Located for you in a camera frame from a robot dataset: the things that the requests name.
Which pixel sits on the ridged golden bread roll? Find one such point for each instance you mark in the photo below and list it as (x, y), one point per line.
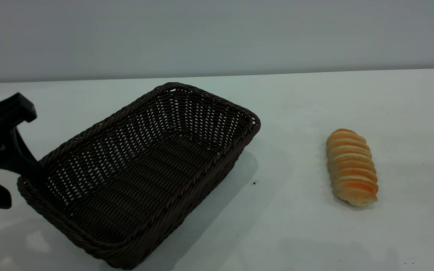
(352, 169)

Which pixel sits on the black woven wicker basket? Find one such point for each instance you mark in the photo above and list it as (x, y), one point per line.
(153, 177)

